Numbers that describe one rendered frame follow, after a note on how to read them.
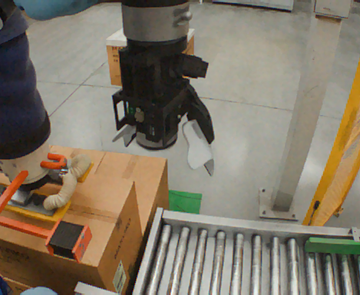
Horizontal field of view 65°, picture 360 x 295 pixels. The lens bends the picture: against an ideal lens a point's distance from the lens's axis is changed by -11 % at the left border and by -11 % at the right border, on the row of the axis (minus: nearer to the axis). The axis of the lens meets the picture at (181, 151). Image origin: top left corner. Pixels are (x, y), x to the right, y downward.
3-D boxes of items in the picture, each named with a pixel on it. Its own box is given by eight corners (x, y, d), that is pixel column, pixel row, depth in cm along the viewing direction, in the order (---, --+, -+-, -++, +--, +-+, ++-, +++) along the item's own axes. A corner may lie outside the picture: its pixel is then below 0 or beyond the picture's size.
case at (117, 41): (193, 72, 271) (194, 28, 246) (180, 94, 241) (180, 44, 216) (130, 65, 284) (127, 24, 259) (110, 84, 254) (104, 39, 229)
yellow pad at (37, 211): (72, 202, 99) (68, 191, 96) (58, 225, 92) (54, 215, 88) (-5, 184, 105) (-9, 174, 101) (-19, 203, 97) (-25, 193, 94)
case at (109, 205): (143, 239, 149) (134, 180, 123) (117, 313, 118) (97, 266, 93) (37, 215, 158) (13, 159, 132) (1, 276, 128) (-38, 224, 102)
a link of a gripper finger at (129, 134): (95, 149, 48) (117, 117, 41) (118, 129, 52) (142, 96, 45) (110, 163, 48) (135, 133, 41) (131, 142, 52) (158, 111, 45)
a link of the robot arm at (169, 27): (145, -9, 36) (205, -2, 33) (146, 25, 39) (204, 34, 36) (107, 5, 31) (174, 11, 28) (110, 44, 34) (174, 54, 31)
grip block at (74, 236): (92, 236, 77) (88, 223, 73) (79, 263, 70) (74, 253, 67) (64, 229, 78) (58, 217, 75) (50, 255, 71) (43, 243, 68)
